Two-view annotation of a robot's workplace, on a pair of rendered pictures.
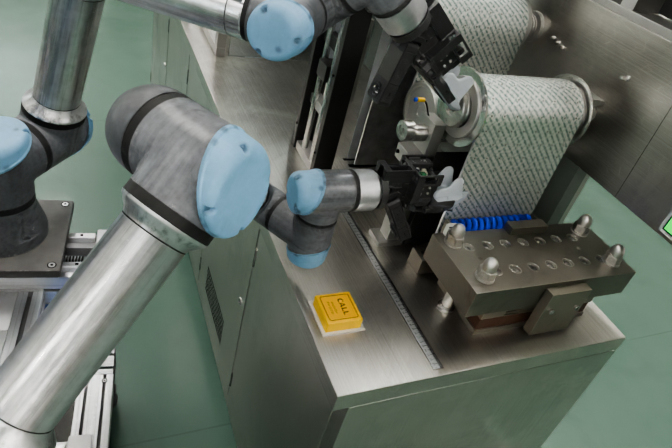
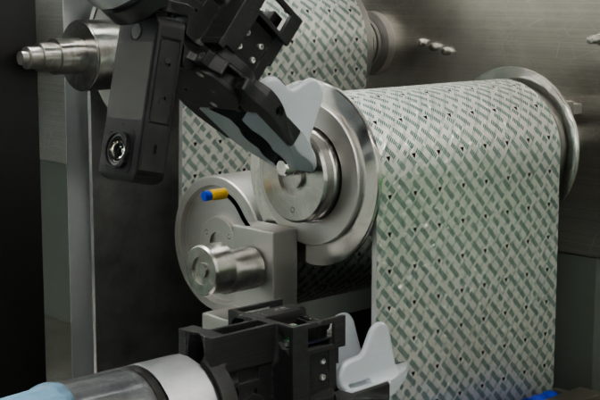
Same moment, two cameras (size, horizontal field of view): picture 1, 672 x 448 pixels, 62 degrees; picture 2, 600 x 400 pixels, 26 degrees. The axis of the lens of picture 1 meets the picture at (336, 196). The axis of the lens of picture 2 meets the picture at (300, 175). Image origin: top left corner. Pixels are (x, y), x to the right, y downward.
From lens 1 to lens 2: 26 cm
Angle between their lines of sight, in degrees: 28
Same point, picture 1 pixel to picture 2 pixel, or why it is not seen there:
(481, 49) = not seen: hidden behind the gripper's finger
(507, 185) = (479, 328)
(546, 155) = (527, 235)
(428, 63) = (217, 55)
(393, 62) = (139, 74)
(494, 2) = not seen: outside the picture
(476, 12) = not seen: hidden behind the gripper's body
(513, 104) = (420, 127)
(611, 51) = (545, 9)
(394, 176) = (233, 348)
